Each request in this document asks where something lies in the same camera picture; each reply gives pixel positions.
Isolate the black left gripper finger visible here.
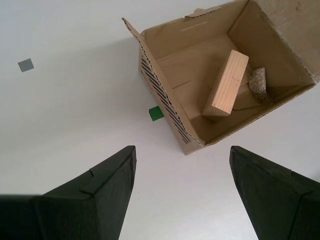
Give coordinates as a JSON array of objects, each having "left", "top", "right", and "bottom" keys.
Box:
[
  {"left": 229, "top": 145, "right": 320, "bottom": 240},
  {"left": 0, "top": 145, "right": 138, "bottom": 240}
]

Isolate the speckled beige rock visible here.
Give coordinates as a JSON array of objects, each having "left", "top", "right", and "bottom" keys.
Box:
[{"left": 248, "top": 66, "right": 273, "bottom": 105}]

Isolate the light wooden block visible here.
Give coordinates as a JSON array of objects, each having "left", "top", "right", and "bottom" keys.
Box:
[{"left": 201, "top": 49, "right": 250, "bottom": 123}]

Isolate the cardboard box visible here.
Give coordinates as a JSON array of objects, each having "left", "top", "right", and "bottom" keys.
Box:
[{"left": 121, "top": 0, "right": 320, "bottom": 156}]

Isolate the small green tape square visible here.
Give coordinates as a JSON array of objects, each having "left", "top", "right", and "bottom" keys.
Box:
[{"left": 148, "top": 105, "right": 165, "bottom": 123}]

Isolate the grey tape square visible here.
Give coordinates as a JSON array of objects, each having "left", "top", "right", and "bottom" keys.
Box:
[{"left": 17, "top": 58, "right": 35, "bottom": 73}]

